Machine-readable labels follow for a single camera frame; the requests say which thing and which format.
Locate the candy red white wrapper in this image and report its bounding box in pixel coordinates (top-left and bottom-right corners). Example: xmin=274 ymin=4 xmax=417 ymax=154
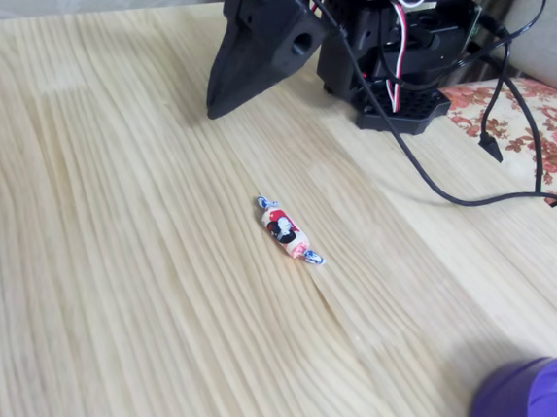
xmin=250 ymin=195 xmax=331 ymax=268

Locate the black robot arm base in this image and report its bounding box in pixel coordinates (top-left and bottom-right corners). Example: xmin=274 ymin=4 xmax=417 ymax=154
xmin=311 ymin=0 xmax=483 ymax=141

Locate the red white servo wire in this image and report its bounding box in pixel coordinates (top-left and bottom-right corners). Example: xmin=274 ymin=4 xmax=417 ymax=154
xmin=371 ymin=0 xmax=433 ymax=118

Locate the long black cable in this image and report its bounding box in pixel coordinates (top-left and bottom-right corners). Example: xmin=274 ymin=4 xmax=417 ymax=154
xmin=279 ymin=0 xmax=557 ymax=215

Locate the black cable with loose plug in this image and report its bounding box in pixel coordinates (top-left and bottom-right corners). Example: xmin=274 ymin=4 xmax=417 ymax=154
xmin=475 ymin=38 xmax=516 ymax=165

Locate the thin black cable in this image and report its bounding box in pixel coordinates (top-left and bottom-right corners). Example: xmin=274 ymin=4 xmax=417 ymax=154
xmin=446 ymin=0 xmax=547 ymax=79

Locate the thick black power cable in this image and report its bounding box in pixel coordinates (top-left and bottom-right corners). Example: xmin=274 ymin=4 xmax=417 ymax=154
xmin=492 ymin=74 xmax=554 ymax=196

